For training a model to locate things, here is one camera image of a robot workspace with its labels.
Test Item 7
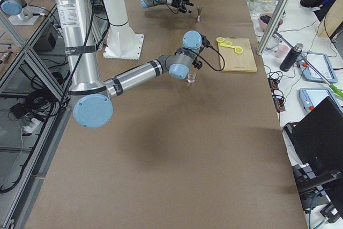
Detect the wooden cutting board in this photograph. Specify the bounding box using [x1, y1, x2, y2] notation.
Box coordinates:
[217, 38, 257, 72]

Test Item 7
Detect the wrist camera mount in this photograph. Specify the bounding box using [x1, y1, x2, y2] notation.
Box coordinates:
[200, 34, 212, 50]

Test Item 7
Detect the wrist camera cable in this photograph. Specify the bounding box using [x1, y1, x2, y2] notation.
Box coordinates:
[165, 3, 180, 15]
[197, 41, 226, 72]

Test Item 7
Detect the blue teach pendant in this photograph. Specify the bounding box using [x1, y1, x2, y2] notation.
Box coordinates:
[299, 87, 341, 113]
[298, 51, 338, 84]

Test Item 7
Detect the clear glass cup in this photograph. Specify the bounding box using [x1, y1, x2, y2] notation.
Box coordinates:
[187, 71, 196, 84]

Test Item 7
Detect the black water bottle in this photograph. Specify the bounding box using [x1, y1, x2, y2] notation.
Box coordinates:
[279, 43, 303, 72]

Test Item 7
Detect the near blue teach pendant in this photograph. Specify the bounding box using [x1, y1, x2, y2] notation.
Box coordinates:
[299, 87, 341, 113]

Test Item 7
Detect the far blue teach pendant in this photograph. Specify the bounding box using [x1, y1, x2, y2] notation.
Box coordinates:
[298, 51, 338, 84]

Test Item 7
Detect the yellow plastic spoon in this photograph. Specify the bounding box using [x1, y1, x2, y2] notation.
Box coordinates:
[219, 43, 243, 54]

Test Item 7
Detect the pink plastic cup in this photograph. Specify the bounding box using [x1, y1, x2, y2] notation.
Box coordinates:
[275, 44, 289, 58]

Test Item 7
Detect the aluminium frame post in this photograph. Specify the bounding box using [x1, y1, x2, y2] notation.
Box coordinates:
[257, 0, 289, 56]

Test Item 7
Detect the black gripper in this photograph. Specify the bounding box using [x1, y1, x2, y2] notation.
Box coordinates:
[171, 0, 193, 13]
[192, 56, 203, 69]

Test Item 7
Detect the white camera pillar base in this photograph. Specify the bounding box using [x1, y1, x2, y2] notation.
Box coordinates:
[103, 0, 144, 60]

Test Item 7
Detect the black computer monitor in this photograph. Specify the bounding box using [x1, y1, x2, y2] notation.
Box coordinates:
[284, 97, 342, 172]

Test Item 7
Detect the pink bowl with black items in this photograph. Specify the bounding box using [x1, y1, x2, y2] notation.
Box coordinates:
[258, 12, 273, 32]

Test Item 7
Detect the steel measuring jigger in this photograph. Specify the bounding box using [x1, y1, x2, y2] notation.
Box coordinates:
[196, 6, 203, 22]

